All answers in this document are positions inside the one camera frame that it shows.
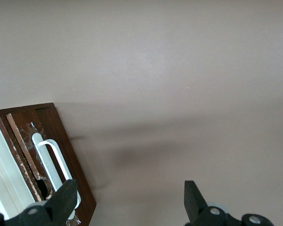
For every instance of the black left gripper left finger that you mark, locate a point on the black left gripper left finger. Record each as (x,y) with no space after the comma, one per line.
(59,202)

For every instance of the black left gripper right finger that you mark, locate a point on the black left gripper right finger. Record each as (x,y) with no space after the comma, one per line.
(195,204)

